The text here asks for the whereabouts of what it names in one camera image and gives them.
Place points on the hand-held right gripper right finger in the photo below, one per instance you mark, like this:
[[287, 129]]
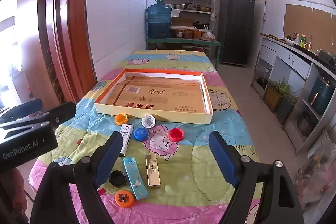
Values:
[[223, 158]]

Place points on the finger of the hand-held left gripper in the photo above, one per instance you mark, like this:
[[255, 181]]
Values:
[[63, 111], [25, 108]]

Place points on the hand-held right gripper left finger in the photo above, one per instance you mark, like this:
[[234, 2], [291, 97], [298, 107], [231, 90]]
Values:
[[106, 163]]

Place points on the black bottle cap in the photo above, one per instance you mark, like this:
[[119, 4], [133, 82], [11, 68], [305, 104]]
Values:
[[117, 178]]

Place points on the teal lighter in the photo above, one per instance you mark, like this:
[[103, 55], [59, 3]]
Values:
[[135, 178]]

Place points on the white cartoon lighter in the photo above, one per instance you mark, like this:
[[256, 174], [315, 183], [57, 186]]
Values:
[[126, 134]]

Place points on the orange labelled bottle cap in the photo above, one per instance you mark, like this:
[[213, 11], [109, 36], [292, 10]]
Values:
[[124, 199]]

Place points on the blue bottle cap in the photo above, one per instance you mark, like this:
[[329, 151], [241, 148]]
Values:
[[141, 134]]

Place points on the gold lighter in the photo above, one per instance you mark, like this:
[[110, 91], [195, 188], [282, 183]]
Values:
[[153, 171]]

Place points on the plain orange bottle cap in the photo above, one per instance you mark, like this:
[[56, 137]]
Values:
[[121, 118]]

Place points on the red bottle cap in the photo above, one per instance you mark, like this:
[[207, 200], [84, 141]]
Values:
[[176, 134]]

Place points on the shallow cream cardboard box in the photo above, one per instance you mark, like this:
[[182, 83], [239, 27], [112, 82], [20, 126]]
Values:
[[183, 119]]

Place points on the white bottle cap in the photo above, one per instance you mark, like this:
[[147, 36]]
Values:
[[148, 121]]

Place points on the person's left hand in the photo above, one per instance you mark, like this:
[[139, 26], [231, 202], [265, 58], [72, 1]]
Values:
[[14, 192]]

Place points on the colourful cartoon blanket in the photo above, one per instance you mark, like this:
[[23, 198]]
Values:
[[197, 174]]

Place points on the dark planter with plant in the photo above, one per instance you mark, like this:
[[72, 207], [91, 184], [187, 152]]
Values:
[[284, 111]]

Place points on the brown planter with plant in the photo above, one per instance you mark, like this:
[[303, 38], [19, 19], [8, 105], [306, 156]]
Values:
[[273, 98]]

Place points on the flattened brown carton sheet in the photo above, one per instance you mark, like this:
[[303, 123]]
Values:
[[162, 98]]

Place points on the steel cooking pot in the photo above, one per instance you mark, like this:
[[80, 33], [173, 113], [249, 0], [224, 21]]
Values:
[[305, 124]]

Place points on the large glass jar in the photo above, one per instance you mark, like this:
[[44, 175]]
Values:
[[264, 74]]

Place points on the large crumpled plastic bag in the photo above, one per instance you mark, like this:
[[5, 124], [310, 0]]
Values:
[[317, 176]]

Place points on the teal air fryer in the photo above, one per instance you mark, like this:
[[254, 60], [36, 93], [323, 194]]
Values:
[[319, 95]]

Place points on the white kitchen counter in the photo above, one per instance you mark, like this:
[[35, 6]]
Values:
[[294, 58]]

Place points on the green metal table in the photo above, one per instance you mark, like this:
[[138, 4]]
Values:
[[183, 42]]

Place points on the clear plastic food bag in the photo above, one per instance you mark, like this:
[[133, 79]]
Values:
[[208, 34]]

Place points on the orange food jar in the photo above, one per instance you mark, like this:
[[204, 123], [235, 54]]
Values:
[[187, 34], [178, 33], [197, 34]]

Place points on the blue water jug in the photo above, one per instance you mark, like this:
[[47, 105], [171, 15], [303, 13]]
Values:
[[158, 22]]

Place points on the dark grey fridge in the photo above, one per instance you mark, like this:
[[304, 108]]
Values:
[[236, 27]]

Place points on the dark sauce bottle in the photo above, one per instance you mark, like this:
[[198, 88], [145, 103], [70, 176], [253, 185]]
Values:
[[295, 37]]

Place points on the yellow oil bottle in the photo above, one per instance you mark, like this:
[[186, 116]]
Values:
[[303, 41]]

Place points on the brown cardboard carton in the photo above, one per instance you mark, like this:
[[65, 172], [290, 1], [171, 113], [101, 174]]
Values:
[[182, 21]]

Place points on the black gas stove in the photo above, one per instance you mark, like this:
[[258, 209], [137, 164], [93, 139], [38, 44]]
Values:
[[326, 58]]

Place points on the red sauce bottle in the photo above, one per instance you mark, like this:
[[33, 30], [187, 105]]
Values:
[[310, 43]]

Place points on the red wooden door frame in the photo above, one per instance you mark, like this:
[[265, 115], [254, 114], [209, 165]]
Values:
[[71, 29]]

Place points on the cardboard wall sheets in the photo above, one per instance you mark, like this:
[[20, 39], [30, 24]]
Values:
[[309, 27]]

